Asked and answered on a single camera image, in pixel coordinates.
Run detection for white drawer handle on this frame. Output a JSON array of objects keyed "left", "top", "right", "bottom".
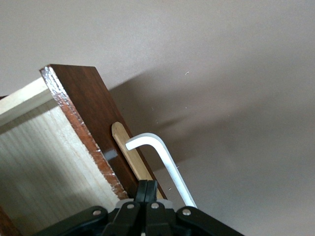
[{"left": 125, "top": 132, "right": 198, "bottom": 209}]

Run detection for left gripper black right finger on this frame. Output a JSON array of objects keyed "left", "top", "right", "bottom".
[{"left": 145, "top": 180, "right": 244, "bottom": 236}]

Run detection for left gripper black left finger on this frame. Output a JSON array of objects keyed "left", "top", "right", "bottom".
[{"left": 31, "top": 180, "right": 148, "bottom": 236}]

